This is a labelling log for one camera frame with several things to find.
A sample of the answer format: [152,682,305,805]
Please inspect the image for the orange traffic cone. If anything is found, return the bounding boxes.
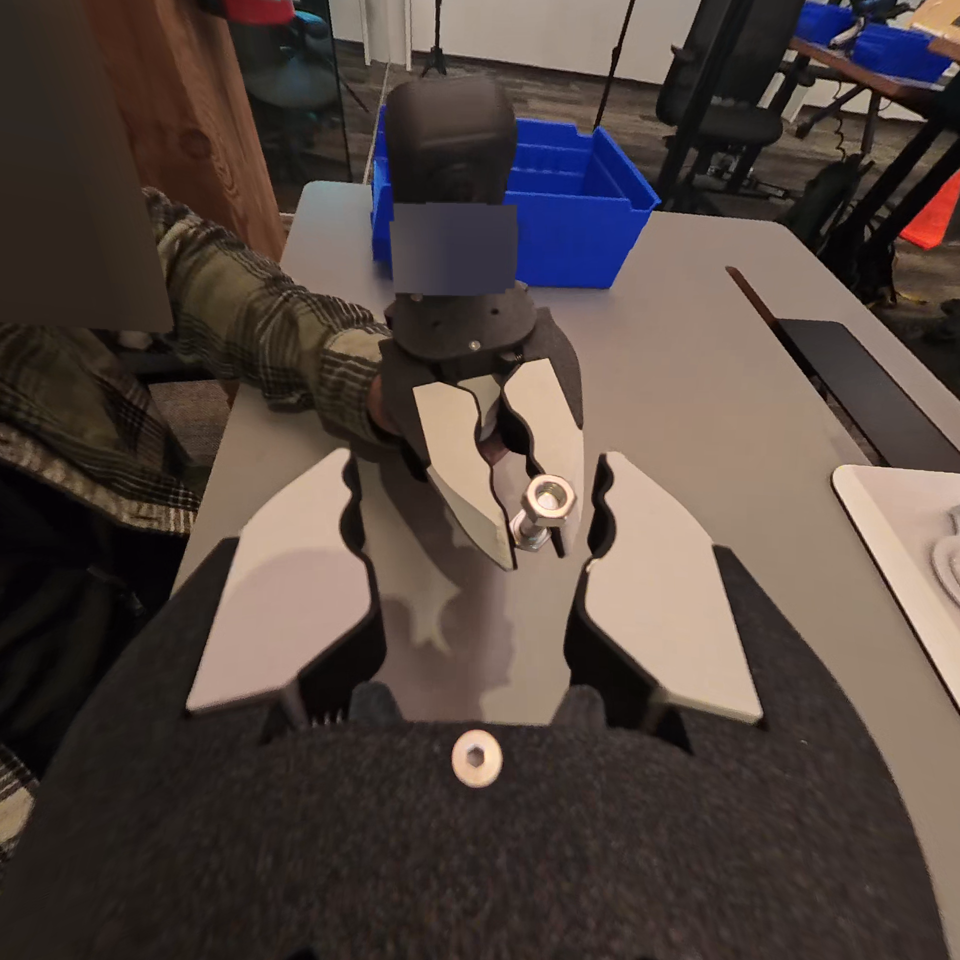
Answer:
[898,168,960,250]

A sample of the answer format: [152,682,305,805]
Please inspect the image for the person's plaid shirt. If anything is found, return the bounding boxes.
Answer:
[0,322,207,864]

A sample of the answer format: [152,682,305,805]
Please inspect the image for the wooden pillar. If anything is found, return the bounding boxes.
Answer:
[82,0,288,260]

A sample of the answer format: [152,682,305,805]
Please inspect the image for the white tablet stand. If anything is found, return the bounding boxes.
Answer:
[831,463,960,710]

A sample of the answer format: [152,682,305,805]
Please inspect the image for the person's black trousers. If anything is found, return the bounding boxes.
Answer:
[0,480,181,751]

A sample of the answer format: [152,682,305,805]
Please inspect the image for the black rectangular table panel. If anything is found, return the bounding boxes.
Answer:
[776,318,960,475]

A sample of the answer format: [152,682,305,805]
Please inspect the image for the wooden desk with black legs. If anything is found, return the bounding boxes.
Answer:
[787,30,960,301]

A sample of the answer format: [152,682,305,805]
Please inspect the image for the silver hex nut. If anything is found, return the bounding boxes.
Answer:
[523,474,577,528]

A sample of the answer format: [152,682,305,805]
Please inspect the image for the red wall-mounted box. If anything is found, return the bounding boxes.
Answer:
[196,0,297,24]

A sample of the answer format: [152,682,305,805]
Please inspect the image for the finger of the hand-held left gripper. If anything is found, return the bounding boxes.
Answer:
[501,357,586,560]
[411,378,520,573]

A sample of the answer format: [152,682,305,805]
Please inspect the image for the dark backpack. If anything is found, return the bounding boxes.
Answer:
[783,153,875,252]

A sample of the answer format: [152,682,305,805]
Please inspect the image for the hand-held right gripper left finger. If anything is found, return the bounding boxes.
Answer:
[185,448,387,732]

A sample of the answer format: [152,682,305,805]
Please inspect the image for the blue divided plastic bin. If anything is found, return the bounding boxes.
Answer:
[369,105,663,290]

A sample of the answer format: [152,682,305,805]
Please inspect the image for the person's left hand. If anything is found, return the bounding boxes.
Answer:
[367,373,404,451]

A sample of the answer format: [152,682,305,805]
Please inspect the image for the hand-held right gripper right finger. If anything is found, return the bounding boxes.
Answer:
[566,451,765,732]

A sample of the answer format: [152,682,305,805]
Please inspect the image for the black office chair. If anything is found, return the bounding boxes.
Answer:
[654,0,798,215]

